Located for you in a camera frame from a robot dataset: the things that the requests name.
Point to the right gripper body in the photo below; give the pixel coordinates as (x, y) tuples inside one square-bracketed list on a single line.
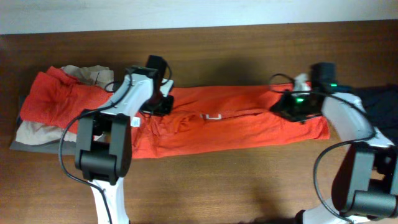
[(292, 106)]

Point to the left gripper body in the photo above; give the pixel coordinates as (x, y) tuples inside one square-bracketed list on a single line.
[(159, 105)]

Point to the red soccer t-shirt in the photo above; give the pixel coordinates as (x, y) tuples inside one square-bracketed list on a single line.
[(217, 118)]

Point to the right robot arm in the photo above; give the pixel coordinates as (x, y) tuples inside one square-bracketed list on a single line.
[(365, 186)]

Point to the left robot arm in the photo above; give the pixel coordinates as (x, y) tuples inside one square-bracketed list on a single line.
[(104, 147)]

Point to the black garment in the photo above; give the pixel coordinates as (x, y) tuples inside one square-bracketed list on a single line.
[(380, 103)]

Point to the folded grey garment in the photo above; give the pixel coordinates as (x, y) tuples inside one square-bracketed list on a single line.
[(36, 137)]

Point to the folded red shirt on stack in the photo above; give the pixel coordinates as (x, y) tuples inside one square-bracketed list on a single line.
[(55, 98)]

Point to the folded beige garment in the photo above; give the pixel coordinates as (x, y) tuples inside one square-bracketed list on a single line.
[(97, 76)]

